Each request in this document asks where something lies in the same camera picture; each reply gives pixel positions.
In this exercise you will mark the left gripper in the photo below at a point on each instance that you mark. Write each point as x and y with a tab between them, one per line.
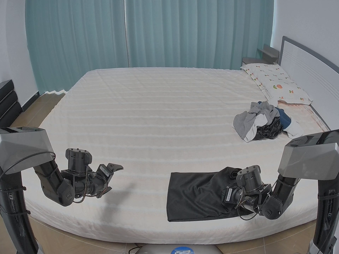
98	181

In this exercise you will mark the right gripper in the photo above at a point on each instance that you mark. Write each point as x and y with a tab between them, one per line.
234	196

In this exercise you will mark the black T-shirt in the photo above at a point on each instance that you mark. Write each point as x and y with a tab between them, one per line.
196	194

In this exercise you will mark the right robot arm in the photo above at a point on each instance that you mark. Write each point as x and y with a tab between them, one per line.
304	157

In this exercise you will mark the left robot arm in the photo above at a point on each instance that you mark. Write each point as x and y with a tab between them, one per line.
23	147

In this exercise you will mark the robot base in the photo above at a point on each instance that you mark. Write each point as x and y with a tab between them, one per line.
180	249

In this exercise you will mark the bed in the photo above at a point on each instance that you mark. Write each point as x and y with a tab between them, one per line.
159	110

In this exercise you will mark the pile of clothes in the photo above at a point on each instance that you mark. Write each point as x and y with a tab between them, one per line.
254	123

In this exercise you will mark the white printed pillow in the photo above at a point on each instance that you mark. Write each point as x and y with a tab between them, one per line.
280	83

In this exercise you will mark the black chest of drawers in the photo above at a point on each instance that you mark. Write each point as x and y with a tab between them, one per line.
9	104

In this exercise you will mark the blue-green curtain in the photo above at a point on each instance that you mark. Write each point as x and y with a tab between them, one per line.
79	36
201	25

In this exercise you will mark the grey bedside table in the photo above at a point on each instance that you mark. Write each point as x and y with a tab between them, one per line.
264	53

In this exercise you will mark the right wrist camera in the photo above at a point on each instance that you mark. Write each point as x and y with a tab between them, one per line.
235	173

